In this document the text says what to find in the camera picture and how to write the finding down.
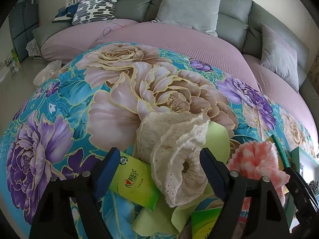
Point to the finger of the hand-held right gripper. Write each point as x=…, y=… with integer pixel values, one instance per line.
x=296, y=184

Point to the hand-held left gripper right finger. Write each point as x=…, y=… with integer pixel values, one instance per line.
x=214, y=174

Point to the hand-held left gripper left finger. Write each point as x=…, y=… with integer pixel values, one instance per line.
x=106, y=174

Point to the teal cardboard box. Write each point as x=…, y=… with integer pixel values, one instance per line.
x=305, y=164

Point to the green tissue pack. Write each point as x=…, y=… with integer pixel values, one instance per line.
x=134, y=181
x=201, y=224

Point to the light green cloth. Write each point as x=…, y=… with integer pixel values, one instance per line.
x=216, y=139

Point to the dark green flat box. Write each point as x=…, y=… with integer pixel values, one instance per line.
x=280, y=149

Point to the pink white fluffy cloth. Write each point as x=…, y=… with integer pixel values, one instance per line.
x=256, y=159

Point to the floral teal blanket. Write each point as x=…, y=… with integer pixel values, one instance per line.
x=74, y=104

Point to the beige patterned curtain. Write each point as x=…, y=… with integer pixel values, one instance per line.
x=314, y=69

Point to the white cloth bundle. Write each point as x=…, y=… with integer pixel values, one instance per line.
x=47, y=72

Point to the grey lilac pillow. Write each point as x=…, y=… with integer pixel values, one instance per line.
x=279, y=59

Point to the mauve sofa seat cover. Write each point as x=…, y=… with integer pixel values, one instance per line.
x=187, y=42

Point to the patterned bag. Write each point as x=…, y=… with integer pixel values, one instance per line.
x=33, y=48

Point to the small colourful boxes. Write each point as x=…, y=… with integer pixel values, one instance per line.
x=13, y=59

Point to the grey sofa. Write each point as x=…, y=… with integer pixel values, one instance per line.
x=234, y=22

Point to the plain grey pillow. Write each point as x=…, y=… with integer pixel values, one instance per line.
x=189, y=12

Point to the black white patterned pillow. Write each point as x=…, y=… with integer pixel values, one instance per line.
x=97, y=8

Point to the grey blue cabinet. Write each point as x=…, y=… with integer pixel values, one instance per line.
x=22, y=29

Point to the white and yellow booklets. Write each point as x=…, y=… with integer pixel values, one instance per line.
x=74, y=1

